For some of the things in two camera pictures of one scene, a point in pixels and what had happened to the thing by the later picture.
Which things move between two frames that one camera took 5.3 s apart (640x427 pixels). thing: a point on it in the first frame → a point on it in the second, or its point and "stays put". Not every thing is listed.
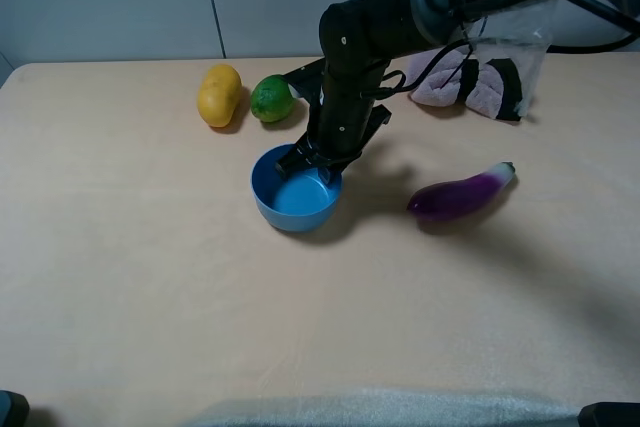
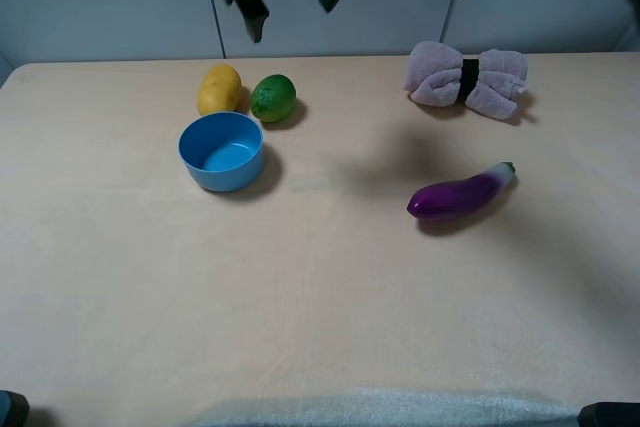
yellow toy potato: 219,94 stays put
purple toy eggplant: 462,198 stays put
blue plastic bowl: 299,204 → 222,151
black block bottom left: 14,409 stays put
